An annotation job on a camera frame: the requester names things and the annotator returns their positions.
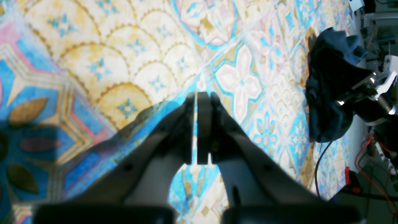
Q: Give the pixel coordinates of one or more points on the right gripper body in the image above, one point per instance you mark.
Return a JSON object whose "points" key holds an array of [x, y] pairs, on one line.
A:
{"points": [[364, 92]]}

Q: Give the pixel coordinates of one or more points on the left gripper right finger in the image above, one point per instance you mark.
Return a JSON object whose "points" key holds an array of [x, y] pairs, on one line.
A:
{"points": [[258, 190]]}

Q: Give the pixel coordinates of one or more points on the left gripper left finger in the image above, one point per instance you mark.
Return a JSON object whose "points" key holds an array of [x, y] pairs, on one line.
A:
{"points": [[136, 191]]}

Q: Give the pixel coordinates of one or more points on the dark navy t-shirt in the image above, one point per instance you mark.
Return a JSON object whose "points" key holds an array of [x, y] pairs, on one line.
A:
{"points": [[333, 71]]}

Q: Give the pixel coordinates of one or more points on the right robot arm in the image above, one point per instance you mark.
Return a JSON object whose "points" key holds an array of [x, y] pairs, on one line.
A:
{"points": [[385, 135]]}

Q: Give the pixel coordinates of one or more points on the orange clamp bottom right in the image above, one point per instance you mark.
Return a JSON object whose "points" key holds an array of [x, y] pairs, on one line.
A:
{"points": [[352, 184]]}

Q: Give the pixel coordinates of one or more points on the patterned colourful tablecloth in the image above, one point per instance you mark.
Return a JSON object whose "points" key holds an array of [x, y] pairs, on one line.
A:
{"points": [[83, 83]]}

